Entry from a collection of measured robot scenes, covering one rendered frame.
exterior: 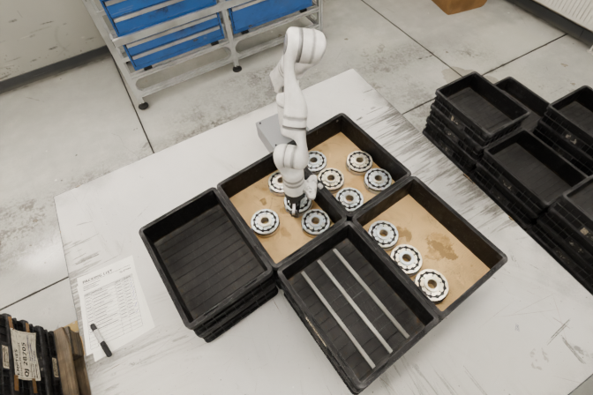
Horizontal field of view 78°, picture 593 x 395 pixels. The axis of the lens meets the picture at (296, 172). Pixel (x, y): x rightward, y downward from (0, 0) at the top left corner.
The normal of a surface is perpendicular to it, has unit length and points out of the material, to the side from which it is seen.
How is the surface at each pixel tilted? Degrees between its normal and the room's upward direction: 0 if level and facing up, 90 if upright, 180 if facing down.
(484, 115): 0
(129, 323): 0
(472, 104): 0
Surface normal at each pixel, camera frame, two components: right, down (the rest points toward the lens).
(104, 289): -0.06, -0.58
